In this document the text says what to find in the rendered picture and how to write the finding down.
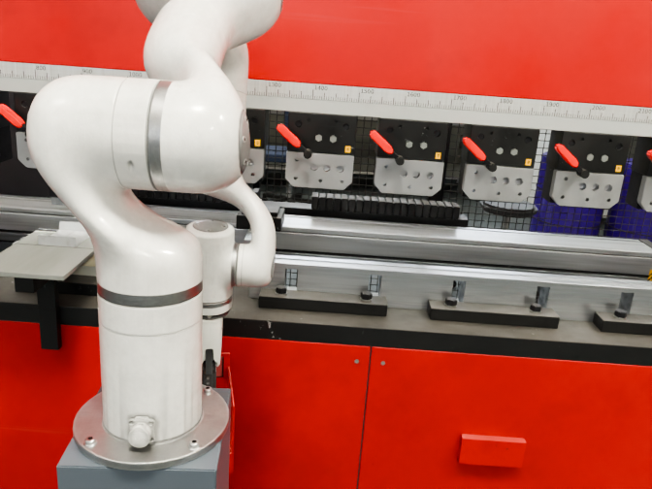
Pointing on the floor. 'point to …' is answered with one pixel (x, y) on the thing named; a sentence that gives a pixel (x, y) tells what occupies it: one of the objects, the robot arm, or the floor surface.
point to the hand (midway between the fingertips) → (208, 377)
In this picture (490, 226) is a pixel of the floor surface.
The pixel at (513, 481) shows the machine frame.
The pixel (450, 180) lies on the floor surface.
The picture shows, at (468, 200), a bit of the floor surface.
